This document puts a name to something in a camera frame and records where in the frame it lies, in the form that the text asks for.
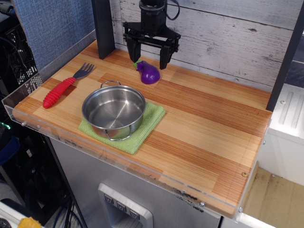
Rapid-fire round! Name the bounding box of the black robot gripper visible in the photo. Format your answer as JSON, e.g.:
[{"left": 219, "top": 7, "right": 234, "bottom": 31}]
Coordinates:
[{"left": 123, "top": 4, "right": 181, "bottom": 70}]

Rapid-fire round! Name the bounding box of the purple toy eggplant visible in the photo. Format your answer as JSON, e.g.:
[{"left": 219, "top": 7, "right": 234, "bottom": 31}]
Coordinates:
[{"left": 133, "top": 60, "right": 161, "bottom": 85}]

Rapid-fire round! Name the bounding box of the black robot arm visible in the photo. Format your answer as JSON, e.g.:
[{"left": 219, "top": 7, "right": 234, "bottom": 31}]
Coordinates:
[{"left": 123, "top": 0, "right": 181, "bottom": 70}]

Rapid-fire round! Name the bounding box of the green folded cloth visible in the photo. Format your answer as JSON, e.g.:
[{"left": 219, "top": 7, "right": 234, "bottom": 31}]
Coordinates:
[{"left": 78, "top": 102, "right": 166, "bottom": 154}]

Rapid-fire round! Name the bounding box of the blue fabric panel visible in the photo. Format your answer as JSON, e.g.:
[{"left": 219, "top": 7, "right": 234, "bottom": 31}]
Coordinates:
[{"left": 12, "top": 0, "right": 95, "bottom": 71}]

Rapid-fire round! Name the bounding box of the clear acrylic table guard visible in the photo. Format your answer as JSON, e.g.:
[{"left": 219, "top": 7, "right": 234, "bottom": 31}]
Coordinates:
[{"left": 1, "top": 30, "right": 273, "bottom": 223}]

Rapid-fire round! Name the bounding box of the black plastic crate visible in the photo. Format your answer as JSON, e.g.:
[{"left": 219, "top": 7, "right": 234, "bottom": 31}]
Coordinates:
[{"left": 0, "top": 25, "right": 38, "bottom": 85}]

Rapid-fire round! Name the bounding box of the stainless steel cabinet with dispenser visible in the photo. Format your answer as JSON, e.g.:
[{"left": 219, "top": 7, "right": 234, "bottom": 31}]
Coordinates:
[{"left": 50, "top": 139, "right": 222, "bottom": 228}]

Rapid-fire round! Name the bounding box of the white appliance top right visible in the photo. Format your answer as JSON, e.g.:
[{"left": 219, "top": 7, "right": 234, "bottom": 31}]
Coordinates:
[{"left": 257, "top": 84, "right": 304, "bottom": 185}]

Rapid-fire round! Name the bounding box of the yellow object bottom left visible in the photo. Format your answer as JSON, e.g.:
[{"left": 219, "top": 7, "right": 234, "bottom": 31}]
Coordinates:
[{"left": 18, "top": 217, "right": 43, "bottom": 228}]

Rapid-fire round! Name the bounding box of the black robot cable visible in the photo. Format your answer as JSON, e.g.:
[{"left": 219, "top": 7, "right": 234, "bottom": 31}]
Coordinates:
[{"left": 163, "top": 0, "right": 181, "bottom": 21}]

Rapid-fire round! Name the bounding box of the black vertical post left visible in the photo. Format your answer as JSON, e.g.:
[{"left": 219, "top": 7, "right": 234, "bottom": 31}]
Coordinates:
[{"left": 91, "top": 0, "right": 115, "bottom": 59}]

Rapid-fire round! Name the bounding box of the black vertical post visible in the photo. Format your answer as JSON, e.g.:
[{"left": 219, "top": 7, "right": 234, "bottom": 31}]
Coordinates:
[
  {"left": 91, "top": 0, "right": 115, "bottom": 59},
  {"left": 266, "top": 3, "right": 304, "bottom": 112}
]

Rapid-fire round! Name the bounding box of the silver metal bowl with handles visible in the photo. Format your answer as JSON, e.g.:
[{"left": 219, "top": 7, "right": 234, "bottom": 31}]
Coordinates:
[{"left": 82, "top": 80, "right": 146, "bottom": 141}]

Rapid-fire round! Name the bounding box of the red handled grey fork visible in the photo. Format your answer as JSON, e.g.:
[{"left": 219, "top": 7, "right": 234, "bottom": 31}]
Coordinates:
[{"left": 43, "top": 63, "right": 95, "bottom": 108}]

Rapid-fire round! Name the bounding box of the black vertical post right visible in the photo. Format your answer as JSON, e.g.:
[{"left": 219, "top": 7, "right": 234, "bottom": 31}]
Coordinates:
[{"left": 266, "top": 3, "right": 304, "bottom": 112}]

